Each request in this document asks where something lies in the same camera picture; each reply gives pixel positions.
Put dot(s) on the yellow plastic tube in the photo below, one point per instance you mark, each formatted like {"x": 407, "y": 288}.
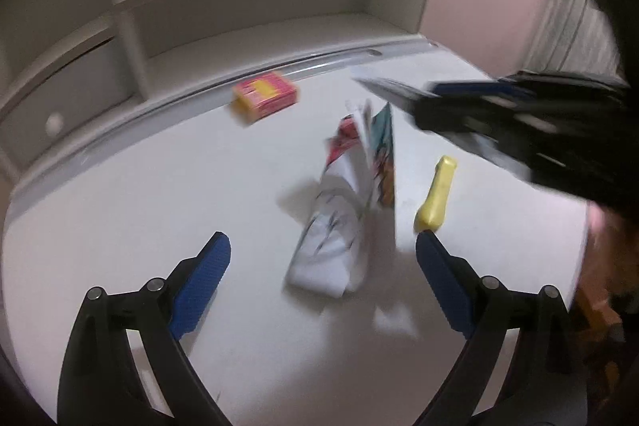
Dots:
{"x": 431, "y": 214}

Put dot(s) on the pink and yellow small box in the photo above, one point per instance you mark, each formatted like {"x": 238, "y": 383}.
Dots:
{"x": 261, "y": 96}

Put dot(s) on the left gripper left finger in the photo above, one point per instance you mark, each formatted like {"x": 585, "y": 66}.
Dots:
{"x": 99, "y": 383}

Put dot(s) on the person's right hand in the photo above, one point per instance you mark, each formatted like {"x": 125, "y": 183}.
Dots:
{"x": 610, "y": 263}

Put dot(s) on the grey drawer with white knob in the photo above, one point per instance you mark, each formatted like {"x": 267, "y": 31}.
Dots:
{"x": 92, "y": 84}

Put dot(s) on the colourful snack wrapper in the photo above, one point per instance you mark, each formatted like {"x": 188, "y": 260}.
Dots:
{"x": 384, "y": 156}

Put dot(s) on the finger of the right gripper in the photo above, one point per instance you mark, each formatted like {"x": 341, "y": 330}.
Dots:
{"x": 486, "y": 90}
{"x": 474, "y": 125}

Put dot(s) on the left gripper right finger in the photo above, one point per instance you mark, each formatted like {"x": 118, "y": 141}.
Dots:
{"x": 545, "y": 383}

